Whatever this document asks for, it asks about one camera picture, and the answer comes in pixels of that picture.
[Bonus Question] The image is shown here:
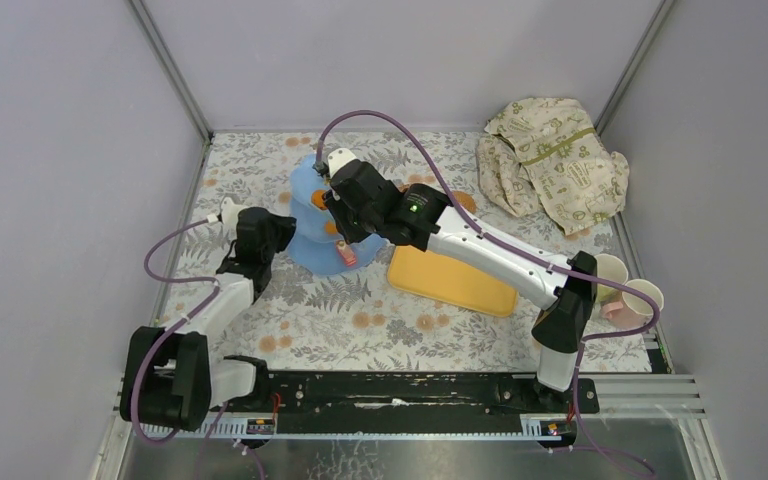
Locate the pink cake slice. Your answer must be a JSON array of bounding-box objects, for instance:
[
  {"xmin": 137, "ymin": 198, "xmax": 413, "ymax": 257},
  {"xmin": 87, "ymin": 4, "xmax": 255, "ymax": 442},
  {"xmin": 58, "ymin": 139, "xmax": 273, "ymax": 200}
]
[{"xmin": 335, "ymin": 240, "xmax": 357, "ymax": 267}]

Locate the blue three-tier cake stand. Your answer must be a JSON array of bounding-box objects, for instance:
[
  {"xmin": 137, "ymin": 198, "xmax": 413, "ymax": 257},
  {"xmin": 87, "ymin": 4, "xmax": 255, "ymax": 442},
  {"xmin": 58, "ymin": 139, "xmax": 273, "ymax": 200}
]
[{"xmin": 287, "ymin": 153, "xmax": 385, "ymax": 276}]

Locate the yellow serving tray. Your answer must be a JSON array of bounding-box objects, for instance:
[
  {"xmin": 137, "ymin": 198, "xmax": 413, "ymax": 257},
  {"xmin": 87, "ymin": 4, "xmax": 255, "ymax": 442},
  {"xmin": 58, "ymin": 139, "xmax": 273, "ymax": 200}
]
[{"xmin": 387, "ymin": 247, "xmax": 518, "ymax": 318}]

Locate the green paper cup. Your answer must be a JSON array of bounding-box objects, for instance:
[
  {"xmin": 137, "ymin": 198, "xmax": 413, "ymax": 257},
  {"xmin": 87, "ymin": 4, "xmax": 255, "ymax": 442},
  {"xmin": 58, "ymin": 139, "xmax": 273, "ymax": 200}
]
[{"xmin": 595, "ymin": 253, "xmax": 629, "ymax": 303}]

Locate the orange round cookie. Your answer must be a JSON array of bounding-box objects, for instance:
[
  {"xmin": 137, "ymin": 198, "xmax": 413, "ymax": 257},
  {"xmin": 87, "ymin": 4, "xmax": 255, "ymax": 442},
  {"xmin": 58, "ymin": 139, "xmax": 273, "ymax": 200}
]
[{"xmin": 311, "ymin": 189, "xmax": 327, "ymax": 210}]

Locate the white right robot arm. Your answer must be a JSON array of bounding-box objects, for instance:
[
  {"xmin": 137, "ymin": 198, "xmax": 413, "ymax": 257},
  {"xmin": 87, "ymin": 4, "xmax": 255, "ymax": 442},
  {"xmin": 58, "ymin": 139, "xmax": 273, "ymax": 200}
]
[{"xmin": 316, "ymin": 149, "xmax": 597, "ymax": 412}]

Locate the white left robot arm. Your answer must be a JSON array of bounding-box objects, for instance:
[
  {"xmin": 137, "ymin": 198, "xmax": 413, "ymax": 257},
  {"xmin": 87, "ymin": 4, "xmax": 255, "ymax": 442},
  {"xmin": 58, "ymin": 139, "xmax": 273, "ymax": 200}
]
[{"xmin": 119, "ymin": 203, "xmax": 297, "ymax": 437}]

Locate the floral tablecloth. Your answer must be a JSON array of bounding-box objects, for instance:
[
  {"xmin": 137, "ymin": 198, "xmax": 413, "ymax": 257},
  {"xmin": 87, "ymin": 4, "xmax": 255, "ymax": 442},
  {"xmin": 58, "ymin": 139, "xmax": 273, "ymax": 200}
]
[{"xmin": 192, "ymin": 132, "xmax": 621, "ymax": 372}]

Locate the printed cloth bag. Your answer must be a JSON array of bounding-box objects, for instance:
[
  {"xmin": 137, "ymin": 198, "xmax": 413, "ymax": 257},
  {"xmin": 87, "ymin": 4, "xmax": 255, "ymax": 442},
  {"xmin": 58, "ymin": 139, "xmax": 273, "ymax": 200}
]
[{"xmin": 475, "ymin": 97, "xmax": 630, "ymax": 236}]

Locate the pink paper cup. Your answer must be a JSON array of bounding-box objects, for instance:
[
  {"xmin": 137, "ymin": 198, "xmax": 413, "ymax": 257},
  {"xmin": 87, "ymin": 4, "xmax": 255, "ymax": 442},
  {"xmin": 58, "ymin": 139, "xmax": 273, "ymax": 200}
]
[{"xmin": 600, "ymin": 279, "xmax": 664, "ymax": 330}]

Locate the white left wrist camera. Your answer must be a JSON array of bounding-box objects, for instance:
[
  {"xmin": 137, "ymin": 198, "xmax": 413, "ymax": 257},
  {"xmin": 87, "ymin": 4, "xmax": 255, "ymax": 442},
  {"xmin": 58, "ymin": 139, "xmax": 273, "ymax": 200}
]
[{"xmin": 206, "ymin": 197, "xmax": 248, "ymax": 230}]

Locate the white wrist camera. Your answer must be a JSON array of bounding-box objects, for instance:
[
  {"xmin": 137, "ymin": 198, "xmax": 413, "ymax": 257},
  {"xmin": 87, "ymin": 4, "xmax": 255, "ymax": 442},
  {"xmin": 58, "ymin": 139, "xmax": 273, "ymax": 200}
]
[
  {"xmin": 326, "ymin": 148, "xmax": 357, "ymax": 178},
  {"xmin": 206, "ymin": 197, "xmax": 248, "ymax": 230}
]

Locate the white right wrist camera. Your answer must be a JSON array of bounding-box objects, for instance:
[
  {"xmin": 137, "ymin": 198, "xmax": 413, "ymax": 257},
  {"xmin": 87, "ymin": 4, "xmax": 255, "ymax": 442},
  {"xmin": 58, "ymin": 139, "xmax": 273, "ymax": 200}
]
[{"xmin": 326, "ymin": 148, "xmax": 357, "ymax": 178}]

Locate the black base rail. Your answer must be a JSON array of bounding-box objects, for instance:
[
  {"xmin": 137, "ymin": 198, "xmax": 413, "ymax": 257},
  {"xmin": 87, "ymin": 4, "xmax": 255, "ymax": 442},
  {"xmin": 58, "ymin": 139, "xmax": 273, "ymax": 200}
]
[{"xmin": 228, "ymin": 370, "xmax": 600, "ymax": 416}]

